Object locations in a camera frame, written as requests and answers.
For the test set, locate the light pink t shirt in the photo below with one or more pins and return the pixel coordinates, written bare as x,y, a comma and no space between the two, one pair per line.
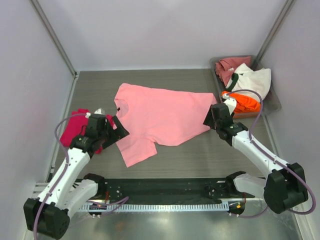
155,116

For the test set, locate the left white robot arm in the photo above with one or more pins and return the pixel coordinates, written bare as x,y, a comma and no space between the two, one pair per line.
50,213

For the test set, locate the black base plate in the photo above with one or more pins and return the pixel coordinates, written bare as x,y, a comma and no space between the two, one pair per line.
171,191

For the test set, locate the white slotted cable duct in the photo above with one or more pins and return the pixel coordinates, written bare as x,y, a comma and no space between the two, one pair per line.
139,208

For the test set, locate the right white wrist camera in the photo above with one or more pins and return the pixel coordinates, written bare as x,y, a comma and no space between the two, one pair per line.
231,103

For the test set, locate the aluminium frame post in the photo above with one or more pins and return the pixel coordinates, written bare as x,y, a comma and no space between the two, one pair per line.
280,19
53,36

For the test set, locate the right aluminium frame post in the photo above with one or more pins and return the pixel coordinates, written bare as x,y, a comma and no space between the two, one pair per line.
280,19

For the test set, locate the white t shirt green collar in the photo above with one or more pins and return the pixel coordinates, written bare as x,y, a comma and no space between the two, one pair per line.
254,84

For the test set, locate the orange t shirt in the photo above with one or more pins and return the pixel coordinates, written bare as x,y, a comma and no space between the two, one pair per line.
245,104

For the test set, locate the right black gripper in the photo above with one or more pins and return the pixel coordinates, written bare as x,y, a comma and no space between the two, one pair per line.
209,120

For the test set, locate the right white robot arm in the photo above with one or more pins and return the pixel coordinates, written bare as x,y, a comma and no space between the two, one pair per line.
283,185

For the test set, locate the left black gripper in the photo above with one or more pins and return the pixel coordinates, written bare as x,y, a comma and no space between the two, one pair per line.
117,134

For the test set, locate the left aluminium frame post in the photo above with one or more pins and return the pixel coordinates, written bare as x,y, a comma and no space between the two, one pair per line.
53,36

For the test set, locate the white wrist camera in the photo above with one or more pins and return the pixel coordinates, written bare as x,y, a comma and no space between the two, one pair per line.
231,103
99,111

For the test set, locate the grey plastic tray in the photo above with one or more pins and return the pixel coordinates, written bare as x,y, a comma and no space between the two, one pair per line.
271,103

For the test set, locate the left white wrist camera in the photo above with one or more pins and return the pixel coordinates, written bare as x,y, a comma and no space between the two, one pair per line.
99,111

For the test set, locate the folded magenta t shirt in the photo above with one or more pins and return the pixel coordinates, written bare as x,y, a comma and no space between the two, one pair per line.
76,126

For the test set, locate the dusty rose t shirt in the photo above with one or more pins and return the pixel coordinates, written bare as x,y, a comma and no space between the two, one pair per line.
225,67

